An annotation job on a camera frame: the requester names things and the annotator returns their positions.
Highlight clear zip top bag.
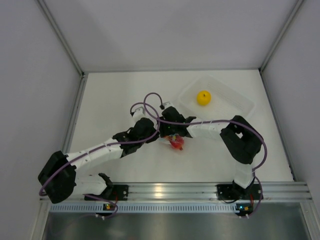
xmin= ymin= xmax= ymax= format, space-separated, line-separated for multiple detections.
xmin=159 ymin=134 xmax=185 ymax=151

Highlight red fake apple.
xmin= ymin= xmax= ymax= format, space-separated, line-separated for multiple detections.
xmin=168 ymin=135 xmax=185 ymax=151

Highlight yellow fake apple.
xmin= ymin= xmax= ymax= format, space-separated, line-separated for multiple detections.
xmin=196 ymin=90 xmax=212 ymax=106

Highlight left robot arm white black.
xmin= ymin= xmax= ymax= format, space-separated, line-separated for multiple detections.
xmin=38 ymin=117 xmax=160 ymax=204

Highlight white plastic basket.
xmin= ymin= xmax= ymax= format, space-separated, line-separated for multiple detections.
xmin=177 ymin=75 xmax=256 ymax=120

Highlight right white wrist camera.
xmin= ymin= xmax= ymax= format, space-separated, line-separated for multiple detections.
xmin=159 ymin=101 xmax=174 ymax=110

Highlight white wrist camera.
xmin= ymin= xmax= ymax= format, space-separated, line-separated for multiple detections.
xmin=159 ymin=101 xmax=174 ymax=110
xmin=130 ymin=106 xmax=146 ymax=122

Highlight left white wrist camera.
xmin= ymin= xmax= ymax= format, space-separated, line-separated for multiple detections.
xmin=130 ymin=106 xmax=146 ymax=122

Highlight white slotted cable duct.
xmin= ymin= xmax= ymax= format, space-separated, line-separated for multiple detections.
xmin=50 ymin=202 xmax=251 ymax=214

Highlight left aluminium frame post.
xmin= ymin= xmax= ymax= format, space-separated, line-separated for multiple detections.
xmin=37 ymin=0 xmax=85 ymax=76

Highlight aluminium frame post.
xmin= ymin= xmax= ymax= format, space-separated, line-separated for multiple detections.
xmin=258 ymin=0 xmax=307 ymax=73
xmin=37 ymin=0 xmax=85 ymax=76

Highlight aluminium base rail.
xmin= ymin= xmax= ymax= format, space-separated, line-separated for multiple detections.
xmin=39 ymin=181 xmax=312 ymax=202

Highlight right aluminium frame post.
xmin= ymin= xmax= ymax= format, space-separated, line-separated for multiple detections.
xmin=258 ymin=0 xmax=307 ymax=73

